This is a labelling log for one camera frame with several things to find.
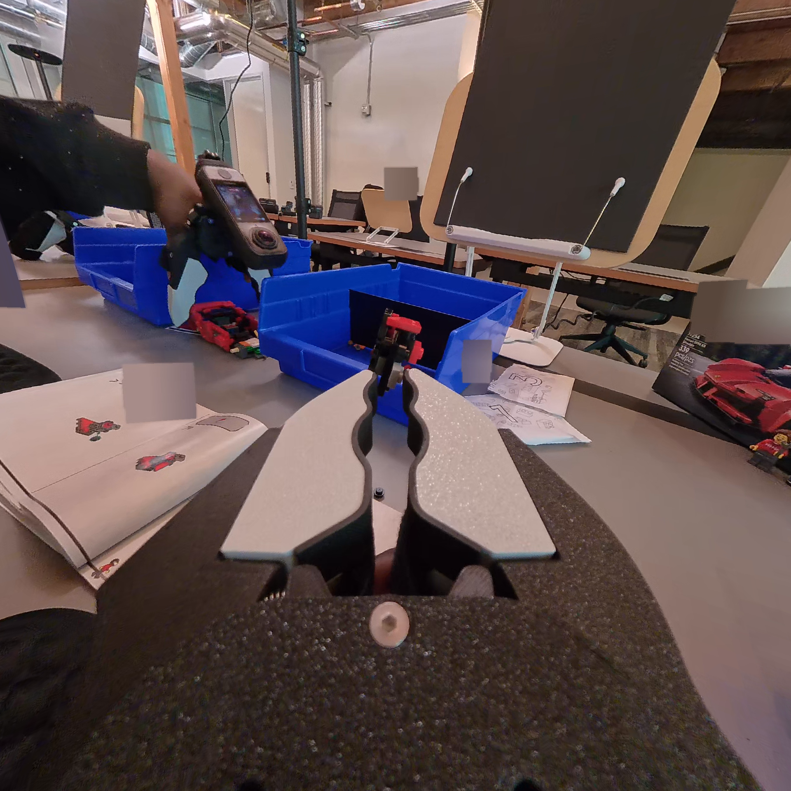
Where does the open instruction booklet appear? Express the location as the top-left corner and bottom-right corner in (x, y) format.
(0, 369), (268, 591)

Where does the wooden post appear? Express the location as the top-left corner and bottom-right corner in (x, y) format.
(148, 0), (195, 177)

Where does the black board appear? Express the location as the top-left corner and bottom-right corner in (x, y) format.
(433, 0), (739, 255)

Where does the black rounded object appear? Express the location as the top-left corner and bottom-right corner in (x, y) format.
(0, 343), (63, 395)

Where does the blue plastic bin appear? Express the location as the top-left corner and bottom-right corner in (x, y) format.
(258, 262), (527, 427)
(72, 225), (313, 327)

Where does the person's black sweater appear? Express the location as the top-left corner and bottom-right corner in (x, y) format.
(0, 608), (100, 791)

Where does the black tripod pole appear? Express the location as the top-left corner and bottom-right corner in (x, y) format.
(286, 0), (310, 239)

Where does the red toy brick car chassis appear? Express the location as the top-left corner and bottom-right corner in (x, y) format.
(188, 301), (263, 360)

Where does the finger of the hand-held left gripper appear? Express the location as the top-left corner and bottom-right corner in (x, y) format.
(168, 258), (211, 329)

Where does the metal ventilation duct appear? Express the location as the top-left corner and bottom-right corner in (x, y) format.
(139, 9), (322, 81)

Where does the person's left hand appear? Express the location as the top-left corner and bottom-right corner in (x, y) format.
(147, 148), (205, 231)

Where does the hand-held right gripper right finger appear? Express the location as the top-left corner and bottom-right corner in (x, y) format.
(394, 367), (558, 597)

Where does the person's left forearm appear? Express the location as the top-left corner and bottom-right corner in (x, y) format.
(0, 96), (154, 217)

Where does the clear numbered plastic bag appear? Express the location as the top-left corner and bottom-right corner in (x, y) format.
(488, 365), (576, 416)
(463, 394), (592, 446)

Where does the black and white object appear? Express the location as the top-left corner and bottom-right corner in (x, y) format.
(9, 209), (78, 262)

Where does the black floor lamp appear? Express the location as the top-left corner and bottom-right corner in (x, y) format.
(7, 43), (63, 103)

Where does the red and black brick assembly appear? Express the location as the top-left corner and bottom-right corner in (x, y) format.
(368, 309), (425, 396)

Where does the toy car set box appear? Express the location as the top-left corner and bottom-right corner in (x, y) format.
(652, 330), (791, 477)

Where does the black office chair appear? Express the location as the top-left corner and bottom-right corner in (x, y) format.
(328, 188), (365, 223)
(559, 225), (711, 370)

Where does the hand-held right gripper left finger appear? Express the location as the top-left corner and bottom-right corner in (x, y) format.
(219, 370), (378, 597)

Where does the long wooden table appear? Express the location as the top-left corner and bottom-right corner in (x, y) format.
(269, 213), (699, 293)

